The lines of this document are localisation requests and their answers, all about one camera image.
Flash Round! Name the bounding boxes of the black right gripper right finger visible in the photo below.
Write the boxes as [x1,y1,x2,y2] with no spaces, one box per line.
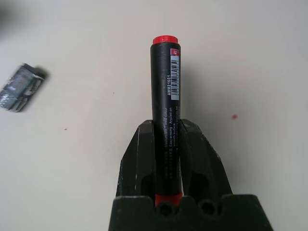
[179,118,235,197]

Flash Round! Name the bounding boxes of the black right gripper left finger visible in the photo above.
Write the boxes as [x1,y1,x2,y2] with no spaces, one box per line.
[115,119,156,198]

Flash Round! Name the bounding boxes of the black marker with red cap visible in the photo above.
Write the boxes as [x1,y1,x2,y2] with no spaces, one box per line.
[149,34,185,208]

